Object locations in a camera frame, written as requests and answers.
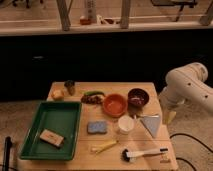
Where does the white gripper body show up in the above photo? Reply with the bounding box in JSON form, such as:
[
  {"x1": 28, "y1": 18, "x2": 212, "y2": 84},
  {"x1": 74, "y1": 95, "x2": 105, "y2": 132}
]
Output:
[{"x1": 159, "y1": 97, "x2": 176, "y2": 125}]

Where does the blue sponge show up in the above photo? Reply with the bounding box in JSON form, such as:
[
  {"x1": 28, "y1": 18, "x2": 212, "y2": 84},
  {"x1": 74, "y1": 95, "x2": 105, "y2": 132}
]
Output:
[{"x1": 87, "y1": 121, "x2": 107, "y2": 134}]

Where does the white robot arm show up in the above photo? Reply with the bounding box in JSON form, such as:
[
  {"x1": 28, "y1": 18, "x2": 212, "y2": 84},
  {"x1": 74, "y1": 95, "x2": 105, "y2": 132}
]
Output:
[{"x1": 159, "y1": 62, "x2": 213, "y2": 124}]

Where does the grey triangular cloth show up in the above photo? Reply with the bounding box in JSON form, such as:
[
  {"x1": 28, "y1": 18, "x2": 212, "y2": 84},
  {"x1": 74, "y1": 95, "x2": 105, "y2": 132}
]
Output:
[{"x1": 140, "y1": 114, "x2": 161, "y2": 138}]

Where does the dark red bowl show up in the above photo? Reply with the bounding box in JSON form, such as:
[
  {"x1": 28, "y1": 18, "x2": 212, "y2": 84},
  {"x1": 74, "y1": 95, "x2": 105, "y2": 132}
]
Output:
[{"x1": 128, "y1": 88, "x2": 149, "y2": 107}]

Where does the white cup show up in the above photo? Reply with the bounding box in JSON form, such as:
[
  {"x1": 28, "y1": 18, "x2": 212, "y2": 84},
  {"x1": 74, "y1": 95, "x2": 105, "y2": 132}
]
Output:
[{"x1": 117, "y1": 115, "x2": 134, "y2": 134}]

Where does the orange bowl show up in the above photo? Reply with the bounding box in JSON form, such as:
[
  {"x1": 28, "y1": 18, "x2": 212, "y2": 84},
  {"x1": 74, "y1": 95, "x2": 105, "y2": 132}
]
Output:
[{"x1": 102, "y1": 94, "x2": 128, "y2": 118}]

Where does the green pepper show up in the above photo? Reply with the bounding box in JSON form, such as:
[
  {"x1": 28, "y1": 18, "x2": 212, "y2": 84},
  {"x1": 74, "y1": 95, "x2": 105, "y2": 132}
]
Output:
[{"x1": 84, "y1": 91, "x2": 105, "y2": 96}]

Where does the yellow stick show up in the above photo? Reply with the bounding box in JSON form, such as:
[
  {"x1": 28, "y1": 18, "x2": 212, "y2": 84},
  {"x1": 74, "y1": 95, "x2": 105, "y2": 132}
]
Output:
[{"x1": 91, "y1": 140, "x2": 118, "y2": 154}]

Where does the brown food pile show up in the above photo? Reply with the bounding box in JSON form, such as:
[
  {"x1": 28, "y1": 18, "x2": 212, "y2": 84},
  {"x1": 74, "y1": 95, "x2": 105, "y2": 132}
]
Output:
[{"x1": 81, "y1": 95, "x2": 103, "y2": 104}]

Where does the dark metal cup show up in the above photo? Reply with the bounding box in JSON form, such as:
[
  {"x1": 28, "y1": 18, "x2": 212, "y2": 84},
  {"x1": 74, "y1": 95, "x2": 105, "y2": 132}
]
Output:
[{"x1": 64, "y1": 80, "x2": 75, "y2": 95}]

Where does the green plastic tray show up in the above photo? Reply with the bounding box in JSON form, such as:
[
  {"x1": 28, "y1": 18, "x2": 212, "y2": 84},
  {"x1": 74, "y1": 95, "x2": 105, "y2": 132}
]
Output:
[{"x1": 20, "y1": 101, "x2": 82, "y2": 161}]

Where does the yellow round fruit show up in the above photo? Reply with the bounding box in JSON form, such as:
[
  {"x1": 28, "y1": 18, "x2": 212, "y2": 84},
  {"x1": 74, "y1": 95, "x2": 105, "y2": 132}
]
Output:
[{"x1": 51, "y1": 90, "x2": 64, "y2": 100}]

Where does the wooden block in tray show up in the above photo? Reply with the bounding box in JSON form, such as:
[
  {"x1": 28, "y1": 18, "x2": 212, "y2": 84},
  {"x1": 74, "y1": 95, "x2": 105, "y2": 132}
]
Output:
[{"x1": 40, "y1": 129, "x2": 64, "y2": 148}]

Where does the red object on shelf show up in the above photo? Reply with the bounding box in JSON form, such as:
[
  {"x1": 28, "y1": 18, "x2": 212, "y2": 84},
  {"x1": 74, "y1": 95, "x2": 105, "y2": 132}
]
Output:
[{"x1": 79, "y1": 16, "x2": 91, "y2": 25}]

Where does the black pole at left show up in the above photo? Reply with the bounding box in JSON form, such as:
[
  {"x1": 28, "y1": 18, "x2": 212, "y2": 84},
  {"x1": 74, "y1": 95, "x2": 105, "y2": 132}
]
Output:
[{"x1": 2, "y1": 136, "x2": 12, "y2": 171}]

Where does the black cable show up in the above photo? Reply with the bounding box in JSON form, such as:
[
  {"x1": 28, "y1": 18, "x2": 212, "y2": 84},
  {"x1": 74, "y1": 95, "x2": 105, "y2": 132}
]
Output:
[{"x1": 169, "y1": 132, "x2": 213, "y2": 171}]

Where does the white handled dish brush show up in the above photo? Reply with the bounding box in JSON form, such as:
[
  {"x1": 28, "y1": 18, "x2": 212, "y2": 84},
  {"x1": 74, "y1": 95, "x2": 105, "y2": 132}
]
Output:
[{"x1": 121, "y1": 148, "x2": 168, "y2": 162}]

